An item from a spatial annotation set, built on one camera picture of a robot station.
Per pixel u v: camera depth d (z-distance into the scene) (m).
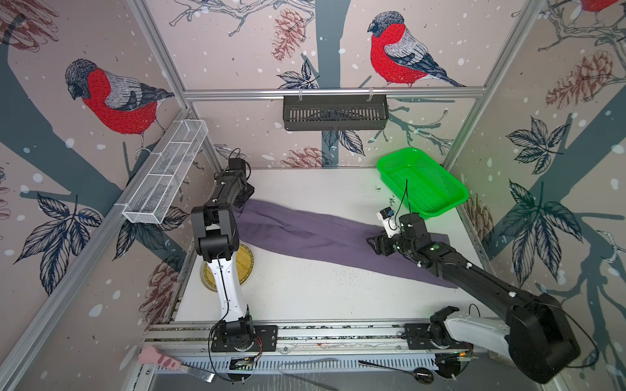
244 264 0.88
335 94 0.91
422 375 0.67
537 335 0.39
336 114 1.06
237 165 0.85
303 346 0.73
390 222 0.73
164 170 0.78
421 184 1.14
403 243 0.71
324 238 0.94
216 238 0.57
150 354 0.69
